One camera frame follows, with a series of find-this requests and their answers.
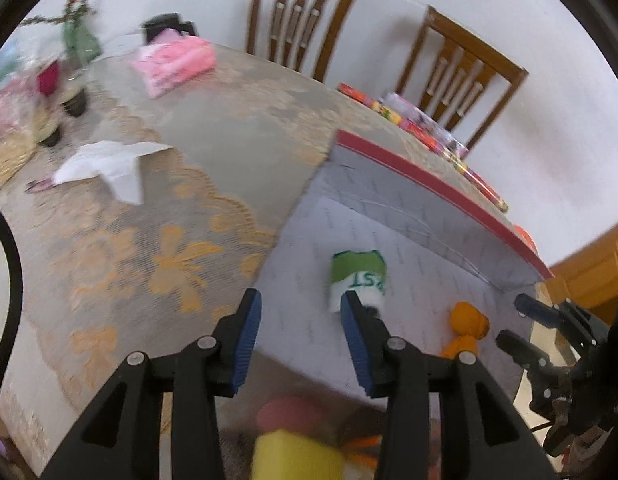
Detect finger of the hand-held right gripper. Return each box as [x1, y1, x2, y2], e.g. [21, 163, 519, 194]
[515, 292, 597, 346]
[496, 330, 560, 376]

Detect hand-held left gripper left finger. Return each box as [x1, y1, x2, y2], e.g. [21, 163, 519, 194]
[39, 287, 263, 480]

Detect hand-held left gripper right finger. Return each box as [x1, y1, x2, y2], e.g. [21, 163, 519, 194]
[339, 290, 560, 480]

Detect green white sock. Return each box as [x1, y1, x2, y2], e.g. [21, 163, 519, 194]
[329, 250, 390, 313]

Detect grey cardboard box red rim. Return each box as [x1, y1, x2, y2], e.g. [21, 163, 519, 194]
[254, 129, 556, 401]

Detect orange soft toy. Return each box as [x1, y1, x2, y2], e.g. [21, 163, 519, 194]
[441, 301, 491, 361]

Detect wooden cabinet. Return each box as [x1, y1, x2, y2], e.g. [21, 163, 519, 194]
[544, 215, 618, 311]

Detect orange round stool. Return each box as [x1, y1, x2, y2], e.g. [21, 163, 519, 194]
[514, 225, 537, 253]

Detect yellow sponge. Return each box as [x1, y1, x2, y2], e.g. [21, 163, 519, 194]
[251, 430, 345, 480]

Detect red patterned wrapping paper roll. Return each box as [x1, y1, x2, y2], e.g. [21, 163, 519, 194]
[337, 82, 510, 213]

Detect floral lace tablecloth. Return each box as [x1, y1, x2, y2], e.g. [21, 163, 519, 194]
[0, 42, 554, 476]

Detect white crumpled tissue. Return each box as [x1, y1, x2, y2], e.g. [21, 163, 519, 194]
[52, 140, 174, 206]

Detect purple patterned wrapping paper roll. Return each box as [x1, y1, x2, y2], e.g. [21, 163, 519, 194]
[381, 92, 470, 158]

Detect brown wooden chair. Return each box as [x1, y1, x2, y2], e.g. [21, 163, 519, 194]
[395, 5, 530, 148]
[246, 0, 366, 83]

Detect pink tissue pack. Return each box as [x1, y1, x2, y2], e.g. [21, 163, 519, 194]
[128, 37, 217, 100]

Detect small dark bowls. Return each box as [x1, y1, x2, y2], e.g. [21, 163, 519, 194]
[62, 87, 87, 117]

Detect plastic bag of beige grains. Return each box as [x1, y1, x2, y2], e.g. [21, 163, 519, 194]
[0, 135, 35, 196]

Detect black kettle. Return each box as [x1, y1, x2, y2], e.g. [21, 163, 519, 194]
[140, 12, 197, 46]

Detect red cup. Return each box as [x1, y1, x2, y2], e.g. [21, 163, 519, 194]
[36, 60, 62, 96]

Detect plastic bag of pink sweets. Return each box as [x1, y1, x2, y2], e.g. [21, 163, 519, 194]
[0, 85, 40, 141]

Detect green glass vase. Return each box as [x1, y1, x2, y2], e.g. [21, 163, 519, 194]
[62, 5, 100, 68]

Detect black cable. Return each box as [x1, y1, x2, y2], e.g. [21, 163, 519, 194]
[0, 200, 24, 411]

